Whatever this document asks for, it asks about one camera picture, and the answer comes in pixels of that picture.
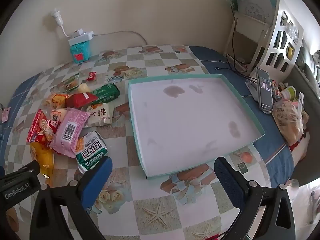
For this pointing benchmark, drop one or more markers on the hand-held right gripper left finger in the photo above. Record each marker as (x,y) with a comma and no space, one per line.
(100,177)

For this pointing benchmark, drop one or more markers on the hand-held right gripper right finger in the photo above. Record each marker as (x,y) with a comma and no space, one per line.
(228,182)

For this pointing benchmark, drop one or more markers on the green and white snack packet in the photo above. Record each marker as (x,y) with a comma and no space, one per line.
(91,152)

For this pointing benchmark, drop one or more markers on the yellow snack packet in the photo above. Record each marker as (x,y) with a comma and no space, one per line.
(43,157)

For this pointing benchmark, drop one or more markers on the pink snack packet with barcode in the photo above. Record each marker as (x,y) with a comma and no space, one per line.
(71,130)

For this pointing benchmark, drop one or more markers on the beige snack packet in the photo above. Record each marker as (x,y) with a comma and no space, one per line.
(98,116)

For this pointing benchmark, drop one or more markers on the red patterned snack packet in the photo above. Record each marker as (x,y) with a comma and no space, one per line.
(40,130)

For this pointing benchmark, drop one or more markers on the round pastry packet red label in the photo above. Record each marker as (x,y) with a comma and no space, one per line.
(55,120)

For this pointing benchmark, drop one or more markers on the teal shallow box tray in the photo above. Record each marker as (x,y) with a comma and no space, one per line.
(187,120)

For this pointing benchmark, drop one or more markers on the red snack packet white stripe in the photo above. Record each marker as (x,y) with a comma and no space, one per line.
(81,100)

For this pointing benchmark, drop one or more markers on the dark green snack packet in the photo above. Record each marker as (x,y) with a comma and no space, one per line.
(106,93)

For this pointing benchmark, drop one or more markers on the orange snack packet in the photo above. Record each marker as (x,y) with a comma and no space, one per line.
(55,100)

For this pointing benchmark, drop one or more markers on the round cream bun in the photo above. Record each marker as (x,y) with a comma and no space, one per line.
(83,88)

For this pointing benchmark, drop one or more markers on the clear green-edged cookie packet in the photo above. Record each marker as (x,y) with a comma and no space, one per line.
(70,82)

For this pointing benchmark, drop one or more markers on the small red candy packet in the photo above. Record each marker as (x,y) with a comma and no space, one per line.
(92,76)

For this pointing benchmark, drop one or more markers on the clear plastic bag of snacks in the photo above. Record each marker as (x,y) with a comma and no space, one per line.
(285,120)

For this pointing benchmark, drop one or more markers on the checkered printed tablecloth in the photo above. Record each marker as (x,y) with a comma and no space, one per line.
(155,205)

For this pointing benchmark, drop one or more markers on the small pink packet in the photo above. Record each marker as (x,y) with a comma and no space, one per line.
(5,113)

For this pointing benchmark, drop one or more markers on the white phone stand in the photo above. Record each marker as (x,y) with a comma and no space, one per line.
(252,90)

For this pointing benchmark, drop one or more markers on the grey sofa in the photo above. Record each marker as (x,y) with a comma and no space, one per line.
(312,120)

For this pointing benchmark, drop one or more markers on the small white green jar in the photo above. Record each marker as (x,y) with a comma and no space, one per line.
(288,93)

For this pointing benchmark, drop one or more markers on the small teal box red label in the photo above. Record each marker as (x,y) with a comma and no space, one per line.
(80,50)

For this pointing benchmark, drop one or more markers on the white power strip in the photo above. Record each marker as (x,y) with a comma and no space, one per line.
(82,38)

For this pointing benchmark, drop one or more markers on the white lattice chair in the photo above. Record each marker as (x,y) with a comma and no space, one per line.
(277,22)

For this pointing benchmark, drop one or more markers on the white drawing board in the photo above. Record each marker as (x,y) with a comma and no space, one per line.
(257,2)

